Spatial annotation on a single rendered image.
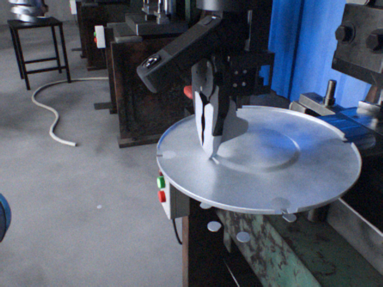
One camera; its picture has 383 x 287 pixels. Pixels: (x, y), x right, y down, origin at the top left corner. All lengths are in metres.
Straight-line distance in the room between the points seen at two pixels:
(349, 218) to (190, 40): 0.36
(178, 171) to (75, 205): 1.29
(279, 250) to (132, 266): 0.88
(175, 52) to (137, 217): 1.25
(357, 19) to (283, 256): 0.37
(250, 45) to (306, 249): 0.32
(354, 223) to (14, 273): 1.23
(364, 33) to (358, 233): 0.29
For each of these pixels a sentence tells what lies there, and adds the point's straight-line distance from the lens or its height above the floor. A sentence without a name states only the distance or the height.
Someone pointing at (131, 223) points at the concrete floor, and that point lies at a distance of 1.57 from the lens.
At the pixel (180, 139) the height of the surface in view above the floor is 0.78.
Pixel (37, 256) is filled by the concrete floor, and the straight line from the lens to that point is 1.53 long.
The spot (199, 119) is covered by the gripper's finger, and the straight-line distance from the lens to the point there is 0.47.
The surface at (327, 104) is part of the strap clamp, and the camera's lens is 0.79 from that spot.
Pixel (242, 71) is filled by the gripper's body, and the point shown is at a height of 0.91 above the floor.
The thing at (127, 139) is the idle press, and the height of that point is 0.03.
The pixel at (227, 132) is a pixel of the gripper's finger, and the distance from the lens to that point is 0.46.
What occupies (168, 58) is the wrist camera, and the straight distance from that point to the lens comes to 0.39.
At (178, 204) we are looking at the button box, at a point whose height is 0.54.
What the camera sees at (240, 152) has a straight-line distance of 0.50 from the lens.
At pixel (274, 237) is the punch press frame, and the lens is 0.60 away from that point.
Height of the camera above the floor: 1.03
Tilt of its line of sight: 28 degrees down
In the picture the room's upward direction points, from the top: straight up
